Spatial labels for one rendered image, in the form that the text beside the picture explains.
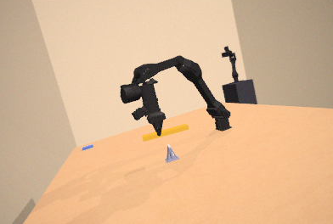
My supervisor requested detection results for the yellow bar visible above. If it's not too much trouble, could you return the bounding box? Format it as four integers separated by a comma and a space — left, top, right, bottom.
142, 124, 189, 142

